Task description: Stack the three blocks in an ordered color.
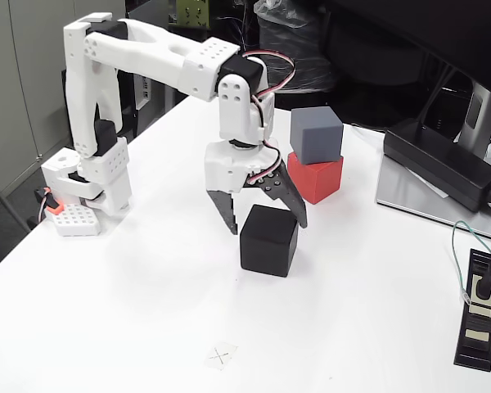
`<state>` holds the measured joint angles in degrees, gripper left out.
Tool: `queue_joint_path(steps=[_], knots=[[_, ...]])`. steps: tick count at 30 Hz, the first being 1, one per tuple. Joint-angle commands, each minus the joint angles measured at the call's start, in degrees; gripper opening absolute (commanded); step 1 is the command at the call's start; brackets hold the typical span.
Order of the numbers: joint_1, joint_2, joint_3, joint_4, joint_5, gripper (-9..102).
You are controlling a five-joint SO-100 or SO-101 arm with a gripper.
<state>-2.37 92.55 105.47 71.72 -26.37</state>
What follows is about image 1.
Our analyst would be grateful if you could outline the black cube block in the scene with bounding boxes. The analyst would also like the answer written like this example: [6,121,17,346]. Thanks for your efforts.
[239,204,300,278]

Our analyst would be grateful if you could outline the grey cube block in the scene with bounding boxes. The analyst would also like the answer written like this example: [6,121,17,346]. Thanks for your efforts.
[289,106,345,165]

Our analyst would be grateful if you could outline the red cube block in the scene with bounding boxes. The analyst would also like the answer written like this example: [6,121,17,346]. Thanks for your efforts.
[286,151,345,205]

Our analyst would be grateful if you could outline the black computer tower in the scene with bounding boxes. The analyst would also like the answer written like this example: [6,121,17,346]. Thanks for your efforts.
[114,0,171,138]

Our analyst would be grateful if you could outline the plastic-wrapped black bin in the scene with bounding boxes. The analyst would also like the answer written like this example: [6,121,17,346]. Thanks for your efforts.
[253,0,336,94]

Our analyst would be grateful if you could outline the green metal board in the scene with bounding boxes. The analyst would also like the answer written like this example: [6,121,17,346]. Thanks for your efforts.
[175,0,210,29]

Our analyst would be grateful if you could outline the black power adapter brick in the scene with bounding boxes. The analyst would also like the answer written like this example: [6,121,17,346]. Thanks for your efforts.
[383,117,491,213]

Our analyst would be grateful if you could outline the black monitor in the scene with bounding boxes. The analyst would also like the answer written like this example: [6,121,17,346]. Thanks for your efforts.
[322,0,491,103]

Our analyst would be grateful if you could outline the black power plug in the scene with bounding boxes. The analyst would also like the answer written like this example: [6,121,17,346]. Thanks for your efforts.
[473,251,491,300]

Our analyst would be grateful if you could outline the black power strip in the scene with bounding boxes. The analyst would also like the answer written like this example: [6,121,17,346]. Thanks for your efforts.
[453,248,491,373]

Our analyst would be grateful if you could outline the red and white servo cable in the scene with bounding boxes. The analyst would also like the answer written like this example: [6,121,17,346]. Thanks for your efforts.
[245,49,296,185]

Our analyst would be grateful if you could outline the silver monitor base plate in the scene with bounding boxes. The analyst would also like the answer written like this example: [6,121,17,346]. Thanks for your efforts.
[375,155,491,242]

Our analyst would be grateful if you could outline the orange cable connector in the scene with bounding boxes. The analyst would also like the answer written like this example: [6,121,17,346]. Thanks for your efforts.
[34,186,65,216]

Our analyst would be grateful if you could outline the green cable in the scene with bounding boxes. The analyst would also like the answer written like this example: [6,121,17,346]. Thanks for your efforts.
[451,219,491,306]

